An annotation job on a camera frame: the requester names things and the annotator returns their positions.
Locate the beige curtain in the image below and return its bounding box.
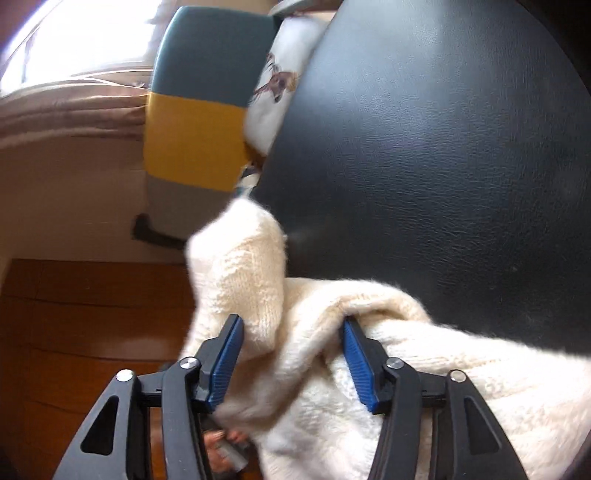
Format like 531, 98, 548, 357
0, 76, 153, 148

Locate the white deer print cushion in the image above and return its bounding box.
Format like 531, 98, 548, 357
242, 14, 333, 155

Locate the bright window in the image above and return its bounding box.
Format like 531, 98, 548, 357
0, 0, 185, 93

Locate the teal yellow grey armchair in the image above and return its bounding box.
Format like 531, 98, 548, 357
134, 7, 280, 250

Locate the cream knitted sweater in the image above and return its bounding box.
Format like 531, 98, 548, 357
185, 198, 591, 480

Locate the person's left hand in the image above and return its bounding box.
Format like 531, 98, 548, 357
204, 428, 252, 462

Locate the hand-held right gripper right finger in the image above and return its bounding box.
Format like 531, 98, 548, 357
341, 318, 529, 480

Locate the blue triangle pattern cushion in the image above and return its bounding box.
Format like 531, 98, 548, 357
233, 161, 262, 199

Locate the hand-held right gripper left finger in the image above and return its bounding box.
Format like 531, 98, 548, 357
51, 314, 245, 480

